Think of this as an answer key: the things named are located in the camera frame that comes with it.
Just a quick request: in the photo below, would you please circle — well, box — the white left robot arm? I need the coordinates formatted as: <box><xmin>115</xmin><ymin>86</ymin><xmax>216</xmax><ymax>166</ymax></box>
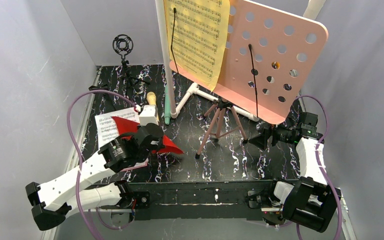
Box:
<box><xmin>25</xmin><ymin>123</ymin><xmax>164</xmax><ymax>231</ymax></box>

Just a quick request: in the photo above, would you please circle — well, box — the yellow sheet music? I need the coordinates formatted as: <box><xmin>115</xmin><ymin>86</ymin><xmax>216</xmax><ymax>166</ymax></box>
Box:
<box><xmin>163</xmin><ymin>0</ymin><xmax>231</xmax><ymax>91</ymax></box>

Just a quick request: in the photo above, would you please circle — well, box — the red folder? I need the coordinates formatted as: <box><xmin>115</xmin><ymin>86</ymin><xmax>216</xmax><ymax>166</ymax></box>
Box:
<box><xmin>112</xmin><ymin>116</ymin><xmax>184</xmax><ymax>155</ymax></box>

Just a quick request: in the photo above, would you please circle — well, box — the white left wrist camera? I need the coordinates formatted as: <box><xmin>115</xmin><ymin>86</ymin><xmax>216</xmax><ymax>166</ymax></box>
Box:
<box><xmin>134</xmin><ymin>104</ymin><xmax>160</xmax><ymax>126</ymax></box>

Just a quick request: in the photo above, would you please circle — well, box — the black tripod shock mount stand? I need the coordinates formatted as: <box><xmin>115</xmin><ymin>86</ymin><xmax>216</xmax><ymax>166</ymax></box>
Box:
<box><xmin>112</xmin><ymin>34</ymin><xmax>151</xmax><ymax>94</ymax></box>

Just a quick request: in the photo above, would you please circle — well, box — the white PVC pipe frame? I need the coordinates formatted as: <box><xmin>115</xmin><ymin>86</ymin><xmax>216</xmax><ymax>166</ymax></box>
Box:
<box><xmin>154</xmin><ymin>0</ymin><xmax>327</xmax><ymax>122</ymax></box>

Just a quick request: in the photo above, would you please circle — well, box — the pink sheet music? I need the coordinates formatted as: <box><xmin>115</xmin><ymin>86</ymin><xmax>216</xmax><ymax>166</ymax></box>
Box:
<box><xmin>121</xmin><ymin>159</ymin><xmax>149</xmax><ymax>172</ymax></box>

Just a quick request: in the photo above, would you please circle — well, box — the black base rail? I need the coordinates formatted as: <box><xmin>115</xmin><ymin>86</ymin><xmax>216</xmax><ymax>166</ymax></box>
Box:
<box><xmin>130</xmin><ymin>180</ymin><xmax>276</xmax><ymax>221</ymax></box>

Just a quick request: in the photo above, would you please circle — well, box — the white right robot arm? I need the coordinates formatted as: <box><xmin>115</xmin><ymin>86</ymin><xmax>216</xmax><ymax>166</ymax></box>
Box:
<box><xmin>247</xmin><ymin>112</ymin><xmax>342</xmax><ymax>233</ymax></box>

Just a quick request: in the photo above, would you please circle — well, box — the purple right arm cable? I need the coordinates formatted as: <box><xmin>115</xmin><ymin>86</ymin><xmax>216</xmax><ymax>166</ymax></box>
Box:
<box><xmin>292</xmin><ymin>95</ymin><xmax>343</xmax><ymax>240</ymax></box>

